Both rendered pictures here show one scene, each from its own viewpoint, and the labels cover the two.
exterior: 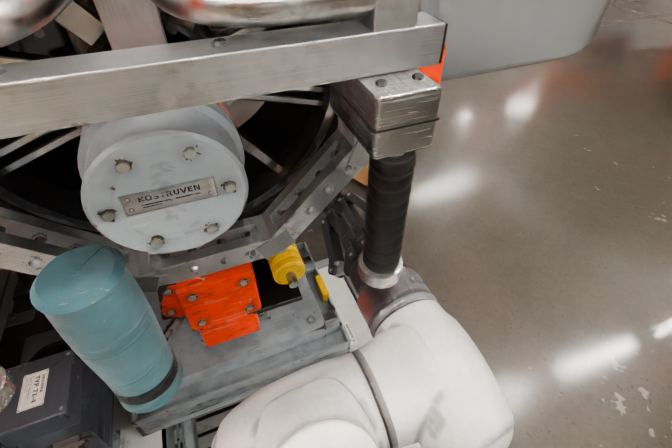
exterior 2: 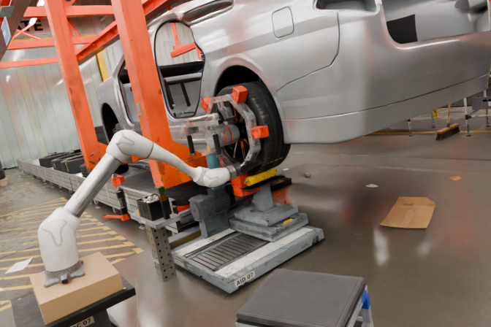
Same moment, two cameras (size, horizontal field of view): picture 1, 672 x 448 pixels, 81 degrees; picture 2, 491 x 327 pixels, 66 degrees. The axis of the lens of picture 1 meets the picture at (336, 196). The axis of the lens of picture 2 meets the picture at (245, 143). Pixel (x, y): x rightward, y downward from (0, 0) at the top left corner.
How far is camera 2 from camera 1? 238 cm
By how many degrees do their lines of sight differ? 73
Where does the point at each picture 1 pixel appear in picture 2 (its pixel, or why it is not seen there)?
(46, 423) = (211, 192)
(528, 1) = (307, 122)
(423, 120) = (212, 129)
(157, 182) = (209, 136)
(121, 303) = (211, 158)
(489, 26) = (299, 128)
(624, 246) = (446, 306)
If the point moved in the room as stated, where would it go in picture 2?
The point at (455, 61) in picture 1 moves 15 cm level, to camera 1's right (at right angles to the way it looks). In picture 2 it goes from (294, 137) to (305, 139)
